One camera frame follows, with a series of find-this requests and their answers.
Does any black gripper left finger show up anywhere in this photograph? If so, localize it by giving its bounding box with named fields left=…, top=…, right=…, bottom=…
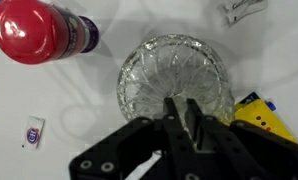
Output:
left=68, top=96, right=203, bottom=180

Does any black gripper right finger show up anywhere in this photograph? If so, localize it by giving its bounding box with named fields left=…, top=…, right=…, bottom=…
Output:
left=185, top=98, right=298, bottom=180

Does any green yellow crayon box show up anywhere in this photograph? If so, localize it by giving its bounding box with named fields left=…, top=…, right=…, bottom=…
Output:
left=233, top=91, right=298, bottom=145

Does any red capped purple bottle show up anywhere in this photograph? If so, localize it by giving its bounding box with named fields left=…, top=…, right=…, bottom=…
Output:
left=0, top=0, right=101, bottom=66

